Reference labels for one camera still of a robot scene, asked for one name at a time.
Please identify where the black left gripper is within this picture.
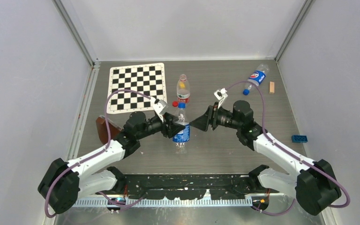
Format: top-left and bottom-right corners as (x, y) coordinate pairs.
(136, 112), (185, 140)

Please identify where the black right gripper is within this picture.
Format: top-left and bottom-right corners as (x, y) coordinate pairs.
(190, 102), (242, 132)

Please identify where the clear bottle blue label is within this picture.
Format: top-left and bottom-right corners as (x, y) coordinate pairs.
(172, 102), (190, 154)

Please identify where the clear bottle red label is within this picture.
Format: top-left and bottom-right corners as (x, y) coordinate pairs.
(176, 74), (190, 103)

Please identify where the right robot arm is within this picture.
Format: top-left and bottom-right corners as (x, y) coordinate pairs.
(190, 100), (342, 216)

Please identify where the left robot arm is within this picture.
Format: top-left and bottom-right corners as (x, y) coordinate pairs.
(37, 112), (185, 218)

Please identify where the pepsi bottle blue cap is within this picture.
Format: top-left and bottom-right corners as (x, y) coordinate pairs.
(243, 64), (270, 96)

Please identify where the black white chessboard mat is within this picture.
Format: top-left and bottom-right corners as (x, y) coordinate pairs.
(106, 63), (167, 114)

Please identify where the brown wooden metronome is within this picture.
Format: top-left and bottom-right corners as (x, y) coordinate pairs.
(96, 115), (122, 144)

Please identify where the tan wooden block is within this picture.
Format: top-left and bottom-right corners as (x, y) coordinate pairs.
(269, 82), (275, 94)

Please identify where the blue lego brick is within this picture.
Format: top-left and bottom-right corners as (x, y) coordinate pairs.
(291, 135), (308, 143)

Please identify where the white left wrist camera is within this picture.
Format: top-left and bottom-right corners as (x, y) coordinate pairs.
(150, 97), (168, 122)

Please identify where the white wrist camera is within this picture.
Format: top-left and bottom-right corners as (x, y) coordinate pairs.
(214, 88), (228, 108)
(150, 97), (168, 122)

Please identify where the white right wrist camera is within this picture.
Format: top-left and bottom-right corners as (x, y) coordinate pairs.
(214, 88), (228, 108)

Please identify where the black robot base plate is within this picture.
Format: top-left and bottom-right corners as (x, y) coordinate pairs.
(95, 173), (280, 201)

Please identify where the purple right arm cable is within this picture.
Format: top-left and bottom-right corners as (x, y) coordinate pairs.
(225, 81), (351, 217)

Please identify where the slotted aluminium rail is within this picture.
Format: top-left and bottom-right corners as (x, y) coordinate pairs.
(72, 193), (285, 208)

